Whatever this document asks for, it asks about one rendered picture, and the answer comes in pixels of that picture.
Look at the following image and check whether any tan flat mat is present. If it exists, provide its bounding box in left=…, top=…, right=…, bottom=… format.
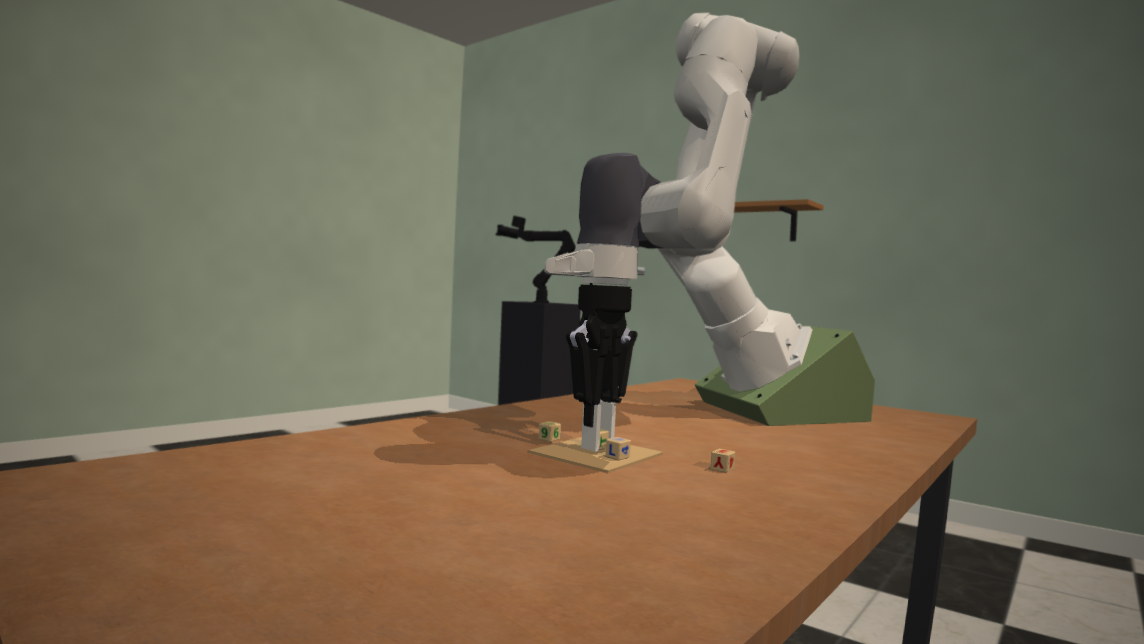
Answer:
left=529, top=437, right=664, bottom=474

